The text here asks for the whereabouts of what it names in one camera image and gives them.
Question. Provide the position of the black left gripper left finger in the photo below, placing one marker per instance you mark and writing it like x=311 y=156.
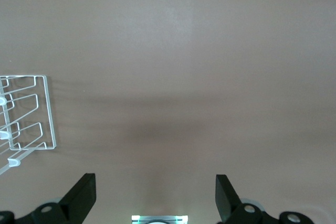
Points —
x=78 y=200

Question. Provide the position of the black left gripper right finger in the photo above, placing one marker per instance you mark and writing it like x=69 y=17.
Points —
x=228 y=203

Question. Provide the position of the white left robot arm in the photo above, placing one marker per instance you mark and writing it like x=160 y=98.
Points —
x=158 y=222

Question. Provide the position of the brown table cover sheet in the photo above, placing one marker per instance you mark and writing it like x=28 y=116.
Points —
x=168 y=51

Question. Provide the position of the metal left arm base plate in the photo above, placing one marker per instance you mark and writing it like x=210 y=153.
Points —
x=157 y=218

